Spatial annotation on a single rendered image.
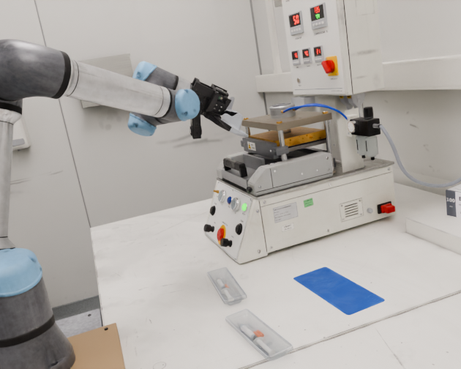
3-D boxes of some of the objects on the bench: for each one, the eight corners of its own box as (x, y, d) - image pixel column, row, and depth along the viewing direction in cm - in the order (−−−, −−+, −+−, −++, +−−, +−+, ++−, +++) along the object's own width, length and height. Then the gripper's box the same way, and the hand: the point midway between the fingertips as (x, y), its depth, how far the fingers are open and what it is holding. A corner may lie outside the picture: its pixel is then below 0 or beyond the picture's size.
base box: (336, 196, 179) (331, 151, 175) (405, 220, 145) (400, 165, 140) (203, 233, 163) (195, 185, 159) (244, 269, 128) (234, 209, 124)
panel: (205, 233, 161) (218, 180, 159) (236, 261, 133) (253, 198, 132) (200, 232, 160) (213, 179, 159) (230, 261, 132) (246, 196, 131)
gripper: (199, 93, 124) (261, 121, 132) (190, 66, 140) (246, 93, 148) (184, 120, 128) (246, 146, 136) (178, 91, 144) (233, 116, 152)
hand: (242, 127), depth 143 cm, fingers open, 14 cm apart
